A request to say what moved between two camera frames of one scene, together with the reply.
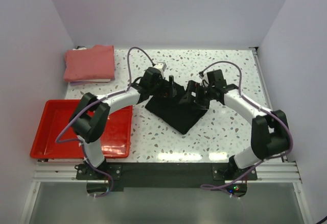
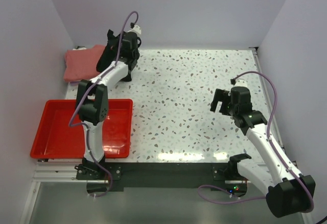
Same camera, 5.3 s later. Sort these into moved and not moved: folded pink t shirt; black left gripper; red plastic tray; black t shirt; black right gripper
Moved: black left gripper; black right gripper; black t shirt
Not moved: folded pink t shirt; red plastic tray
